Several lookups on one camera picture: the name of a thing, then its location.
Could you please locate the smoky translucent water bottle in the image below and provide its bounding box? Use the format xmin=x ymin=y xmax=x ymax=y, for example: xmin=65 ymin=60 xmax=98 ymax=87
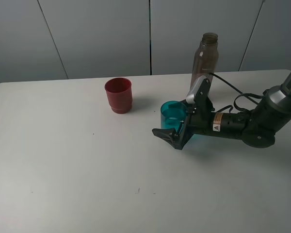
xmin=190 ymin=33 xmax=219 ymax=88

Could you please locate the teal translucent plastic cup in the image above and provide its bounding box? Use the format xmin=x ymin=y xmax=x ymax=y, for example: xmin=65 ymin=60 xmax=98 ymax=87
xmin=161 ymin=101 xmax=187 ymax=131

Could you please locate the red plastic cup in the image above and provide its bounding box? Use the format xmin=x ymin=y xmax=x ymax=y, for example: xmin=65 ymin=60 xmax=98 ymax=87
xmin=104 ymin=77 xmax=132 ymax=114

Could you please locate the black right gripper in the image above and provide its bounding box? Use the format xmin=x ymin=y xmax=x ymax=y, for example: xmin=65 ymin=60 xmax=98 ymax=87
xmin=152 ymin=97 xmax=214 ymax=150

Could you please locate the black camera cable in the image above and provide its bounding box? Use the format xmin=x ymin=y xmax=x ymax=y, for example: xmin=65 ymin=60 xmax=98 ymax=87
xmin=207 ymin=72 xmax=291 ymax=175

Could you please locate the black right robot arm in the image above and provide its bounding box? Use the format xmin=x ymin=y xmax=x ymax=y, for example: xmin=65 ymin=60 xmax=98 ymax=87
xmin=152 ymin=73 xmax=291 ymax=150

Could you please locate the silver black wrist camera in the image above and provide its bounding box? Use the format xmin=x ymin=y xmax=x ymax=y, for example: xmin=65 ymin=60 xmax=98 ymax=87
xmin=185 ymin=75 xmax=211 ymax=104

